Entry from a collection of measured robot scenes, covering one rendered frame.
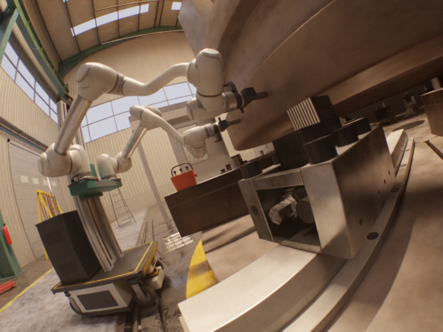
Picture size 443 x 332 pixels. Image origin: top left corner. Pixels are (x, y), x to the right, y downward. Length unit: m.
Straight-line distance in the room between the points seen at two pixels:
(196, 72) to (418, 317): 0.92
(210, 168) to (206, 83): 4.11
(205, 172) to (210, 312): 4.35
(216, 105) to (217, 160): 4.10
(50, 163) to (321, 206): 1.25
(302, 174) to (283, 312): 0.30
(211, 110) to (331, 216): 0.56
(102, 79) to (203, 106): 0.51
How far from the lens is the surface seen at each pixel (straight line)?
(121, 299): 1.42
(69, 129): 1.10
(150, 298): 1.46
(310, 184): 0.39
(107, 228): 1.72
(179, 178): 1.51
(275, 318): 0.43
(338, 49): 0.72
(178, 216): 1.56
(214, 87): 0.69
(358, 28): 0.72
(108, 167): 1.75
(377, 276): 0.60
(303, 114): 0.61
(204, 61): 0.66
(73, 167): 1.32
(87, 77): 0.93
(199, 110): 0.72
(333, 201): 0.37
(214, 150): 4.83
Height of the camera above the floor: 0.73
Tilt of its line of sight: 1 degrees up
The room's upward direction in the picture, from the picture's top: 21 degrees counter-clockwise
